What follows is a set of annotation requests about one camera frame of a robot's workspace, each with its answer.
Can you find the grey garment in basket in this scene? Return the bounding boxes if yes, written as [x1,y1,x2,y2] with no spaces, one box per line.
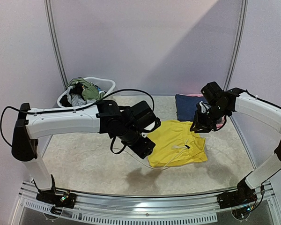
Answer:
[71,95,87,106]

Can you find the right aluminium frame post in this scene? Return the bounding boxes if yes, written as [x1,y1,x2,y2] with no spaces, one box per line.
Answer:
[221,0,249,94]

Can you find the yellow shorts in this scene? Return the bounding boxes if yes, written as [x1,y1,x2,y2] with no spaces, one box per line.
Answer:
[148,120,208,167]

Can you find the aluminium frame post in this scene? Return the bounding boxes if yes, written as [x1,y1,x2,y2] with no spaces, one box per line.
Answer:
[44,0,68,88]
[221,0,249,94]

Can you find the folded navy blue garment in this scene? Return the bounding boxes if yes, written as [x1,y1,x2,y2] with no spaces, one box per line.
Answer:
[175,94,205,121]

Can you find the aluminium front rail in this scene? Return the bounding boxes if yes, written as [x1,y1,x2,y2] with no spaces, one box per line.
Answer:
[10,181,281,225]

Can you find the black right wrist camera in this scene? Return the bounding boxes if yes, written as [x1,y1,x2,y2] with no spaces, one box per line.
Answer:
[201,81,224,104]

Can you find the black garment in basket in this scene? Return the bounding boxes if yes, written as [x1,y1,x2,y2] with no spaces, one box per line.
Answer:
[59,83,84,107]

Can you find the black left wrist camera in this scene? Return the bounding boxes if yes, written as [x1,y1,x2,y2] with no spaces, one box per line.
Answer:
[131,100,161,133]

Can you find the left aluminium frame post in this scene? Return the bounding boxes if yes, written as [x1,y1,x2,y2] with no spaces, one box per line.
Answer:
[44,0,68,88]

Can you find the green garment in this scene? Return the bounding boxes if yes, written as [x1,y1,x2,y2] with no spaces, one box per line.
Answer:
[67,77,106,101]

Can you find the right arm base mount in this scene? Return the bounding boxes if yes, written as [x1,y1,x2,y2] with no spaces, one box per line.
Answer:
[217,183,265,212]

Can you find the white plastic laundry basket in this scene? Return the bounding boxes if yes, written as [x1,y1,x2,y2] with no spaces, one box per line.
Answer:
[57,77,116,108]

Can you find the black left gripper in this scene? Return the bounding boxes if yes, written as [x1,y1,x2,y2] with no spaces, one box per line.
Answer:
[118,125,156,159]

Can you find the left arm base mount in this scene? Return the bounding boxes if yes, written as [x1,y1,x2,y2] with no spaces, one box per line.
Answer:
[36,175,78,209]

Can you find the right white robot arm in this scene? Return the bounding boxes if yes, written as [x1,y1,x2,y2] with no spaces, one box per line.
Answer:
[190,82,281,204]

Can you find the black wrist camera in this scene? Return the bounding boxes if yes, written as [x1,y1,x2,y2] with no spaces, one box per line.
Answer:
[131,100,161,133]
[201,81,224,104]

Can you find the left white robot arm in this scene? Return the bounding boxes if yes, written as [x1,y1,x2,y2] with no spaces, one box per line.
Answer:
[5,91,161,203]

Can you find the folded pink garment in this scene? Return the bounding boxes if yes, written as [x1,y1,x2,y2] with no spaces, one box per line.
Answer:
[190,94,227,133]

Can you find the white drawstring cord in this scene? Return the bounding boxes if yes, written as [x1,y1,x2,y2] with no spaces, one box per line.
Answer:
[113,138,190,170]

